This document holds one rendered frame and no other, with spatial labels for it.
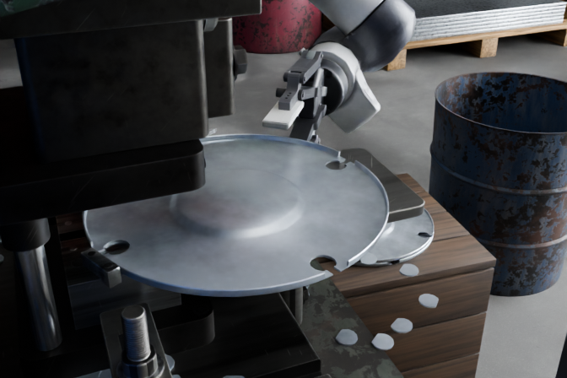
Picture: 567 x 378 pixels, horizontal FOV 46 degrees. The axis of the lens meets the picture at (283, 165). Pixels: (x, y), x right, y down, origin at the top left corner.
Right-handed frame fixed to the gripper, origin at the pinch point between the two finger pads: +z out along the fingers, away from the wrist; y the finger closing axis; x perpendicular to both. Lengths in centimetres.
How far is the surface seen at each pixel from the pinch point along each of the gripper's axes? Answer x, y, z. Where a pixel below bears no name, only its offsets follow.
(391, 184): 13.5, 0.0, 6.6
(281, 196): 3.8, 0.7, 13.4
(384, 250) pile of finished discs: 8, -42, -43
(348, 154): 8.0, 0.0, 1.1
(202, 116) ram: 0.4, 12.8, 23.3
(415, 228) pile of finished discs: 13, -42, -53
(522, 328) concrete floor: 41, -78, -72
